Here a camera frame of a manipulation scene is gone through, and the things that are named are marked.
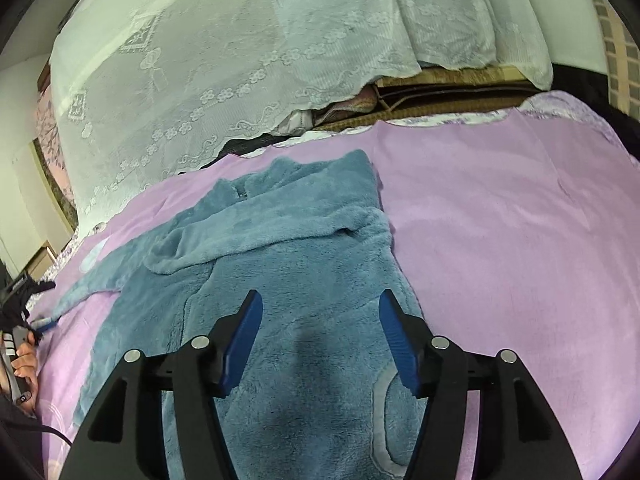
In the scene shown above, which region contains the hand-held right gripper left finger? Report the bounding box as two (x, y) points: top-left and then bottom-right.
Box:
(60, 289), (263, 480)

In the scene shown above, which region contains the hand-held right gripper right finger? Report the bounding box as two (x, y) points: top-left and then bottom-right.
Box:
(378, 289), (583, 480)

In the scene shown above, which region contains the blue fleece garment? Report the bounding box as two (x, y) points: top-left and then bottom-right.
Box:
(30, 149), (431, 480)

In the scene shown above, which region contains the person's left forearm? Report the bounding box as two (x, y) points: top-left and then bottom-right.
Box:
(0, 395), (46, 480)

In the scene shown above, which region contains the person's left hand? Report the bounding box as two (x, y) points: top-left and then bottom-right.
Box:
(10, 342), (40, 413)

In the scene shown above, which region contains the wooden furniture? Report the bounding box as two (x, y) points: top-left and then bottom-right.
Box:
(25, 240), (60, 281)

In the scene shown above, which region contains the pink floral cloth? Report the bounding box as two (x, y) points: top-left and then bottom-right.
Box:
(32, 82), (80, 226)

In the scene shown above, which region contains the dark cloth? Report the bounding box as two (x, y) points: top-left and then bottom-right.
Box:
(200, 130), (291, 171)

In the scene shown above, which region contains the pink folded blanket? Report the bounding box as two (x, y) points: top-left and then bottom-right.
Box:
(312, 85), (381, 118)

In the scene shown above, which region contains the brown patterned folded blanket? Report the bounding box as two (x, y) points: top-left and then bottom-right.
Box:
(315, 62), (533, 128)

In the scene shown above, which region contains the white lace cover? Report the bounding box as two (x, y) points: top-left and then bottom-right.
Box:
(50, 0), (553, 221)

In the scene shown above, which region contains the black cable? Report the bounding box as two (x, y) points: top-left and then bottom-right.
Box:
(35, 425), (77, 446)

